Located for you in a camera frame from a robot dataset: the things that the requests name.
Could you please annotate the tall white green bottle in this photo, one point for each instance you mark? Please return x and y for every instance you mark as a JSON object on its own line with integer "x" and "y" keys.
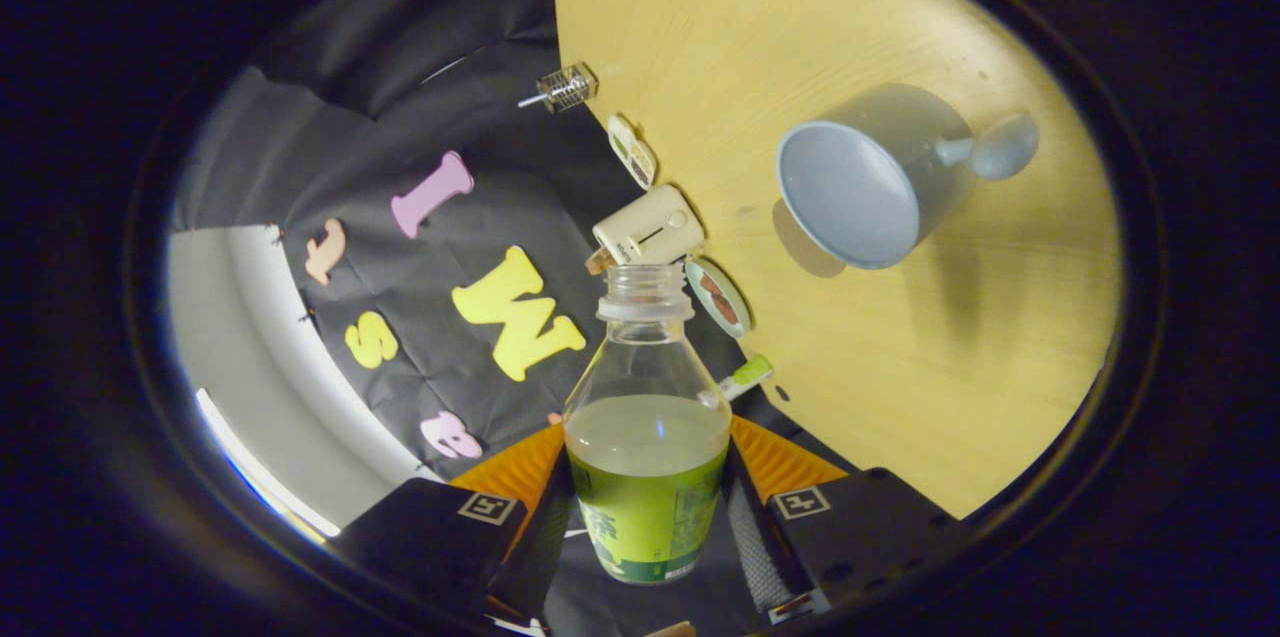
{"x": 745, "y": 377}

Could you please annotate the white divided snack tray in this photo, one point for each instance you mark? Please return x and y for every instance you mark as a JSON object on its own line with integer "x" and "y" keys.
{"x": 632, "y": 152}

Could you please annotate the clear green label juice bottle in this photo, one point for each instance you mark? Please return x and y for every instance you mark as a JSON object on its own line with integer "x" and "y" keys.
{"x": 645, "y": 517}

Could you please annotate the pale green plate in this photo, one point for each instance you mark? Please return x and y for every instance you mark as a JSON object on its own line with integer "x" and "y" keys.
{"x": 700, "y": 312}

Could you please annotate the brown toast slice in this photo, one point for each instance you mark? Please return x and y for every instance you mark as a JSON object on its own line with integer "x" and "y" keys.
{"x": 599, "y": 262}

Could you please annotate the pale blue cup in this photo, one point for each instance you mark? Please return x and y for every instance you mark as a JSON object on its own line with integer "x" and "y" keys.
{"x": 850, "y": 192}

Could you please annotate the wooden table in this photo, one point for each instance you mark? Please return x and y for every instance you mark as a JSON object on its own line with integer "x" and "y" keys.
{"x": 900, "y": 397}

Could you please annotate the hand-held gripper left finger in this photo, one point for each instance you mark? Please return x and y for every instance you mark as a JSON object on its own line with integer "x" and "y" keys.
{"x": 545, "y": 537}

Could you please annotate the black backdrop cloth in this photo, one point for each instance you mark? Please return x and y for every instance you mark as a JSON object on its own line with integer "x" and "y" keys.
{"x": 400, "y": 117}

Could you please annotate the brown meat piece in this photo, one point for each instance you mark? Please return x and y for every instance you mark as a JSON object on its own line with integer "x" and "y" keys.
{"x": 726, "y": 310}
{"x": 710, "y": 285}

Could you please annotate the cream toaster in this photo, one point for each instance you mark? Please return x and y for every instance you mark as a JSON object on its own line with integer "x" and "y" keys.
{"x": 650, "y": 222}

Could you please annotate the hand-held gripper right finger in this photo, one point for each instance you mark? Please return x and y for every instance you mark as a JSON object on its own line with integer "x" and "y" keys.
{"x": 745, "y": 517}

